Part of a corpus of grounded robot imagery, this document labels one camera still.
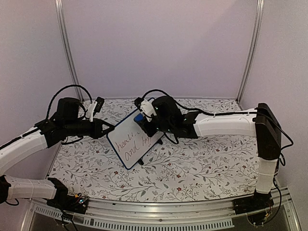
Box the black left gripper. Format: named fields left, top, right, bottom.
left=65, top=118, right=115, bottom=140

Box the small blue-framed whiteboard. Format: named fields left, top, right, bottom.
left=106, top=99, right=163, bottom=170

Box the blue whiteboard eraser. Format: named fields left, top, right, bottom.
left=134, top=113, right=144, bottom=124

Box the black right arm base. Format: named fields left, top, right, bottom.
left=232, top=191, right=274, bottom=226

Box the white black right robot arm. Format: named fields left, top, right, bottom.
left=135, top=95, right=282, bottom=210

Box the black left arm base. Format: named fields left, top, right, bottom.
left=47, top=193, right=89, bottom=214

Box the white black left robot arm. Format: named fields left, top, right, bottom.
left=0, top=97, right=115, bottom=209

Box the floral patterned tablecloth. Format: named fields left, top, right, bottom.
left=48, top=98, right=268, bottom=203

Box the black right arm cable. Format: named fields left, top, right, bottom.
left=141, top=89, right=294, bottom=167

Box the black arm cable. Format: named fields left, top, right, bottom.
left=47, top=84, right=93, bottom=121
left=141, top=89, right=294, bottom=167

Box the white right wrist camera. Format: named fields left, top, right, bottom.
left=134, top=97, right=156, bottom=122

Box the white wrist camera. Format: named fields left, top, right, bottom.
left=134, top=97, right=156, bottom=122
left=86, top=97, right=104, bottom=122

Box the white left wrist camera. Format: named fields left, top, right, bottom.
left=86, top=97, right=104, bottom=122

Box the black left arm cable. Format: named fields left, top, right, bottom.
left=47, top=84, right=93, bottom=121

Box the aluminium front rail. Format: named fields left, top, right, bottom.
left=21, top=187, right=303, bottom=231

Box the right aluminium frame post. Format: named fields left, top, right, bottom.
left=236, top=0, right=264, bottom=104

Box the aluminium frame post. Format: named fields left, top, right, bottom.
left=54, top=0, right=84, bottom=103
left=236, top=0, right=264, bottom=104

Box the left aluminium frame post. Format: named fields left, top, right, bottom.
left=54, top=0, right=84, bottom=103

